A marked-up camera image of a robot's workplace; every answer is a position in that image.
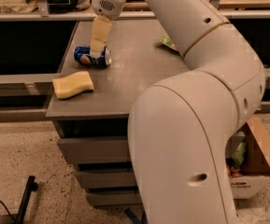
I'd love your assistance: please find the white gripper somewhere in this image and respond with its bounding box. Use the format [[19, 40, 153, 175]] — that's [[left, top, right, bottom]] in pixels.
[[90, 0, 126, 57]]

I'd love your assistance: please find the blue pepsi can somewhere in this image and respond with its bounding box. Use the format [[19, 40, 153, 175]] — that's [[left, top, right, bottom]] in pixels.
[[74, 45, 111, 68]]

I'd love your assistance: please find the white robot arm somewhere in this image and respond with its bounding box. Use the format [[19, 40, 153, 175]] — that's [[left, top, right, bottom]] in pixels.
[[92, 0, 265, 224]]

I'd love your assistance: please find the green snack bag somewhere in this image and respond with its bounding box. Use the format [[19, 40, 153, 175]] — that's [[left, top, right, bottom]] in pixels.
[[156, 35, 178, 51]]

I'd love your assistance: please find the yellow sponge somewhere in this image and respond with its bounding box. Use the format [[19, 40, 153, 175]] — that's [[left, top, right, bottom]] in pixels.
[[52, 71, 94, 99]]

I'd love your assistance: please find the grey drawer cabinet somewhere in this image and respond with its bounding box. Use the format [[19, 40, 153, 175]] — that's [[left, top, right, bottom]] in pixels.
[[47, 20, 187, 194]]

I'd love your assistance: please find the top grey drawer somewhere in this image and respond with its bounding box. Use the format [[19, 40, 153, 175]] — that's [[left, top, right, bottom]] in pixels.
[[58, 136, 130, 164]]

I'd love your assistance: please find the middle grey drawer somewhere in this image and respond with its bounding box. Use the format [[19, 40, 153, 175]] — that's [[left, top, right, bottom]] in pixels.
[[76, 171, 136, 189]]

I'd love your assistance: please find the black stand leg left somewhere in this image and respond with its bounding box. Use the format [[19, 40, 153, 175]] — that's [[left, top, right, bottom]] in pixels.
[[15, 175, 38, 224]]

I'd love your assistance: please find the cardboard box with snacks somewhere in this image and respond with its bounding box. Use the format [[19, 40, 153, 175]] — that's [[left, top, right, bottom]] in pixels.
[[226, 116, 270, 199]]

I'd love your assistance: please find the metal shelf rail frame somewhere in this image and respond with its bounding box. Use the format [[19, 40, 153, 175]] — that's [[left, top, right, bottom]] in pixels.
[[0, 0, 270, 21]]

